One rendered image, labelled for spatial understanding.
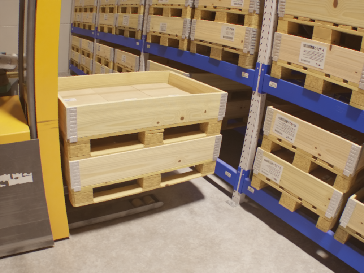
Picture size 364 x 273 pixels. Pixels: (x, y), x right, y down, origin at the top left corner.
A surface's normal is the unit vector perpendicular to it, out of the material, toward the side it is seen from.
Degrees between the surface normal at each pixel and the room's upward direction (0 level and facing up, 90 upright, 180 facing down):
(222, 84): 90
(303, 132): 90
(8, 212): 90
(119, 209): 0
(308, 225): 90
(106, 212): 0
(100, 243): 0
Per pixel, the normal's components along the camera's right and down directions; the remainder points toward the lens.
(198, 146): 0.57, 0.36
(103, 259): 0.11, -0.92
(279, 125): -0.80, 0.14
